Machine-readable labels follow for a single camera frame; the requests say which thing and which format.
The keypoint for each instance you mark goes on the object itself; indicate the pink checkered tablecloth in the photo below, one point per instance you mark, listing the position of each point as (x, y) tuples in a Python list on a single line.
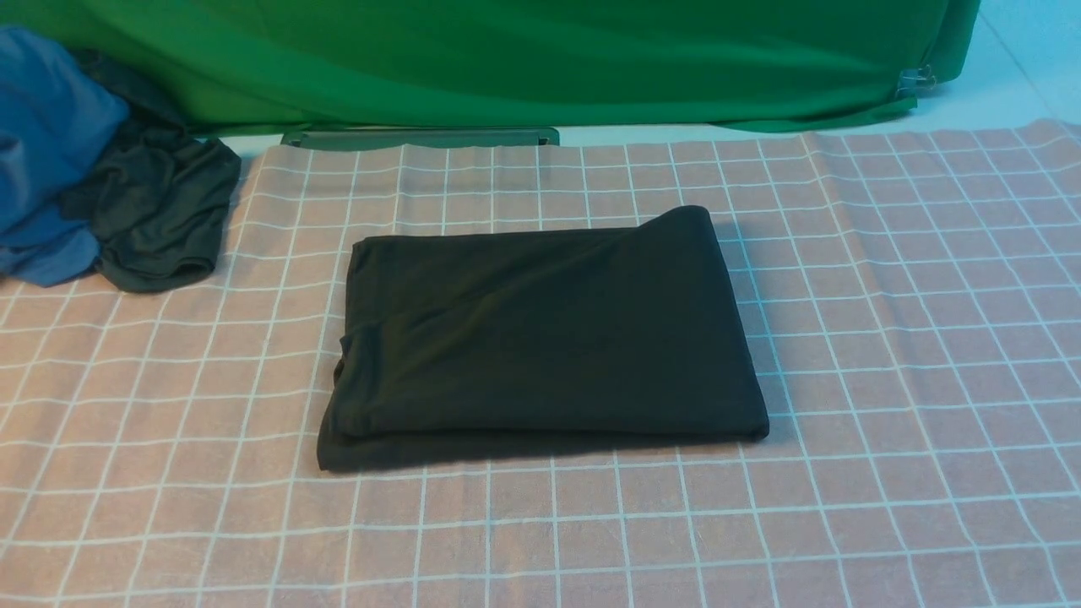
[(911, 301)]

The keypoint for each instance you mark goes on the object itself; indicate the green backdrop cloth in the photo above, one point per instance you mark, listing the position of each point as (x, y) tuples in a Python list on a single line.
[(755, 66)]

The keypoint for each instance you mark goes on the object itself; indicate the metal binder clip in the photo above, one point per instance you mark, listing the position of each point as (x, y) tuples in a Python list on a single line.
[(915, 81)]

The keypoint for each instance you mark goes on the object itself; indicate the dark gray long-sleeve shirt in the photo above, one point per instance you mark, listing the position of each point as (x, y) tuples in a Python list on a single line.
[(533, 344)]

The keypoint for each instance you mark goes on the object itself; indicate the blue crumpled garment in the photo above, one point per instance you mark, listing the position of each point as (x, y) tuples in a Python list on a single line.
[(55, 123)]

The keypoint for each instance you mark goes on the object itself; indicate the dark gray crumpled garment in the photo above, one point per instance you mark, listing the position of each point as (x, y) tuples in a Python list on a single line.
[(158, 199)]

